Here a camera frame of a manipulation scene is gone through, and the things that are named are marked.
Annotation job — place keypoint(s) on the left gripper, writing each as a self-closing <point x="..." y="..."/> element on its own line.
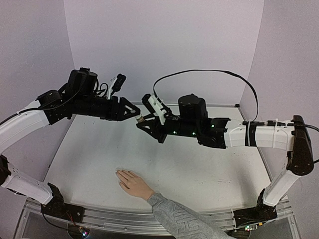
<point x="121" y="115"/>

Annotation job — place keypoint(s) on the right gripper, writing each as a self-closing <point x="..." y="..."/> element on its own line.
<point x="160" y="128"/>

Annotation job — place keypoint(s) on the green nail polish bottle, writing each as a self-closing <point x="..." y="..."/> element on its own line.
<point x="141" y="120"/>

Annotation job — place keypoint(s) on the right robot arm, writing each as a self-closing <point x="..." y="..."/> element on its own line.
<point x="290" y="135"/>

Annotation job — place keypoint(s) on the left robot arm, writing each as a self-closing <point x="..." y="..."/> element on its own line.
<point x="46" y="110"/>

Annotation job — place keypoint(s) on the grey sleeved forearm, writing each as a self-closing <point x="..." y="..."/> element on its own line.
<point x="182" y="222"/>

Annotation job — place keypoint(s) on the person's hand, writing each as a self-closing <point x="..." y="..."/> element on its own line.
<point x="134" y="185"/>

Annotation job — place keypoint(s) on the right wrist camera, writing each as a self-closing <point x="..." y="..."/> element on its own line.
<point x="156" y="107"/>

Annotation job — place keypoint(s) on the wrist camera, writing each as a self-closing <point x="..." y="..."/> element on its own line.
<point x="116" y="85"/>
<point x="156" y="107"/>

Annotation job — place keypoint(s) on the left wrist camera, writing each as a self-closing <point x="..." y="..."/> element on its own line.
<point x="116" y="85"/>

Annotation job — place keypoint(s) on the aluminium front rail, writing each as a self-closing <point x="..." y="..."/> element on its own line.
<point x="32" y="220"/>

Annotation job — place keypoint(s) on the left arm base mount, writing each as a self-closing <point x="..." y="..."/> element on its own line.
<point x="57" y="208"/>

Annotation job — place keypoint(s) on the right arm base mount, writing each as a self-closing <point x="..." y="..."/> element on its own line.
<point x="260" y="213"/>

